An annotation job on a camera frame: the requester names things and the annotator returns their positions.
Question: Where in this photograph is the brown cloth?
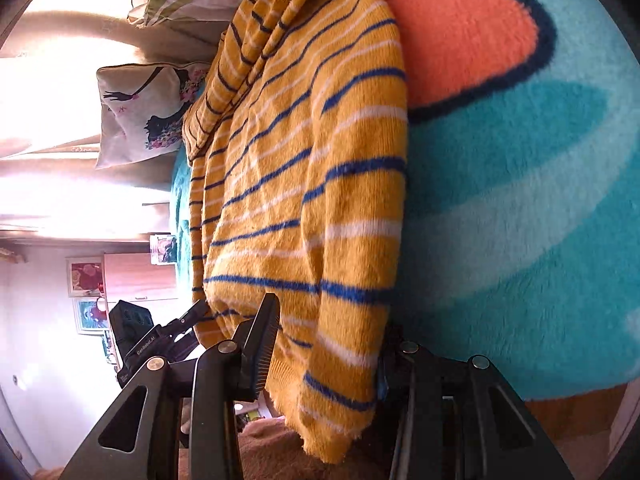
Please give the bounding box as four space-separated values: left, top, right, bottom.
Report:
236 416 393 480

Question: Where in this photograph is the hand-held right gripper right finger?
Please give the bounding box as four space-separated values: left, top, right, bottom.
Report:
376 341 576 480

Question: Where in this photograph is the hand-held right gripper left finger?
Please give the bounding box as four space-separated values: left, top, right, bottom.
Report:
60 292 281 480

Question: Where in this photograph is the teal and orange plush blanket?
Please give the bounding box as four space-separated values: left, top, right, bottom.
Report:
170 0 633 403

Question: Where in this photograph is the white pillow with figure print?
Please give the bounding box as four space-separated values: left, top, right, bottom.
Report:
94 61 212 171

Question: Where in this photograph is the yellow striped knit sweater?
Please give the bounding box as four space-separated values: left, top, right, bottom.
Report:
182 0 411 465

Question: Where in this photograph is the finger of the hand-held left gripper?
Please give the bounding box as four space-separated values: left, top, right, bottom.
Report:
166 300 210 335
171 332 202 360

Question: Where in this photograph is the light curtain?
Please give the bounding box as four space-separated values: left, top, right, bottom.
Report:
0 7 221 233

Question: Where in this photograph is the red wall picture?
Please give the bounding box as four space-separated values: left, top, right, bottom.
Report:
66 257 104 297

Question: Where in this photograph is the blue wall picture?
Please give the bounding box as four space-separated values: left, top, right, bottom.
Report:
73 298 110 334

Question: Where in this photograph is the small framed photo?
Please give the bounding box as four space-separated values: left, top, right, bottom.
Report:
149 234 178 264

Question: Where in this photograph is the wooden cabinet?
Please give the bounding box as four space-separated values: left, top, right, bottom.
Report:
104 251 179 302

